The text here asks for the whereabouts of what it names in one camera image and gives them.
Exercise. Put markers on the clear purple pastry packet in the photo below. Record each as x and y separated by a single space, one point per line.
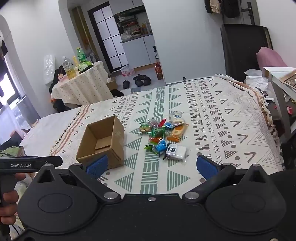
153 122

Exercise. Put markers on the pink cloth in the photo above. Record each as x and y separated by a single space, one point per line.
270 58

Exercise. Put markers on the patterned flat box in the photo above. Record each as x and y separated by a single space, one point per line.
289 80

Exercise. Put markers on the pink box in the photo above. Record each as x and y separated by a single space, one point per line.
62 77

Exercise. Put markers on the white bed sheet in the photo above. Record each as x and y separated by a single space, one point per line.
46 132

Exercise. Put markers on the person's left hand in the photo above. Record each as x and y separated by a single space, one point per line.
10 199

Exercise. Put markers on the table with dotted tablecloth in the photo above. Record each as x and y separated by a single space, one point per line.
78 88

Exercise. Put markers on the orange round cracker packet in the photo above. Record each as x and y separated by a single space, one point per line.
177 132

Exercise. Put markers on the white spray bottle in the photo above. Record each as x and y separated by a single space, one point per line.
155 52

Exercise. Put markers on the black framed glass door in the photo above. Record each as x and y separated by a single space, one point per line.
108 34

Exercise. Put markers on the white kitchen cabinet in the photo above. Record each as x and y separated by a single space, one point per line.
136 51

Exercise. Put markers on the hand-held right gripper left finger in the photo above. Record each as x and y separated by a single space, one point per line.
97 166

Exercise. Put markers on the orange red snack packet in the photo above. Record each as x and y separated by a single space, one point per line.
155 140

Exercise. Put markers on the white crumpled cloth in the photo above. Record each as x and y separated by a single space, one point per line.
255 81

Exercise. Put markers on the black slipper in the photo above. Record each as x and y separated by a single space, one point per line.
147 81
126 84
138 77
139 82

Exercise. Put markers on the light green quilt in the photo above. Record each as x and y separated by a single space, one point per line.
10 151

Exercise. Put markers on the dark red plastic jug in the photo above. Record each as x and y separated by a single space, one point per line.
158 72

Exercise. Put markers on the patterned white green blanket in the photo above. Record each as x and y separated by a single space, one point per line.
208 104

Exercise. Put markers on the white packet black label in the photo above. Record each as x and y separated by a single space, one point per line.
180 151

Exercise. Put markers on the hanging black coat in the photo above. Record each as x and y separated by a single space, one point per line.
207 5

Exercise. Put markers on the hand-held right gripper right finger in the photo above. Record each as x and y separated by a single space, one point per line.
207 166

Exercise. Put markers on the hanging beige garment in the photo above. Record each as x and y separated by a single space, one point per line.
214 7

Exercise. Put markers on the green wipes pack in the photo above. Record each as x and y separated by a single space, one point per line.
85 64

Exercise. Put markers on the green snack packet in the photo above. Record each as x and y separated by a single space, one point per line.
157 132
150 148

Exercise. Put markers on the blue snack packet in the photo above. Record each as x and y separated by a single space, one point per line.
168 126
161 146

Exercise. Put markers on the kitchen shelf rack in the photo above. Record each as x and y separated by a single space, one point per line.
133 25

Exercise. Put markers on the snack packets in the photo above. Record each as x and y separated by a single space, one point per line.
177 118

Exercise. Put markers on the green round biscuit packet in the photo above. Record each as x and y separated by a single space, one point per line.
145 128

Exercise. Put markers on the white side table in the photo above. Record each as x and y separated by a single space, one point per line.
281 98

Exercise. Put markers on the bubble wrap sheet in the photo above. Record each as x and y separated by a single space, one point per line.
49 69

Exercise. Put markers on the black jacket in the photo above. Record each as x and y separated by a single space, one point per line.
55 81

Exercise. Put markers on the green soda bottle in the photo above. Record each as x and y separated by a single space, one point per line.
81 55

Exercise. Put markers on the pink bottle multipack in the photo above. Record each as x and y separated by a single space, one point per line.
127 71

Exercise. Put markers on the clear bottle yellow liquid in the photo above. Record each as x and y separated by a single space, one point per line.
69 69

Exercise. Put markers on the brown cardboard box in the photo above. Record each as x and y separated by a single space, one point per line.
116 143

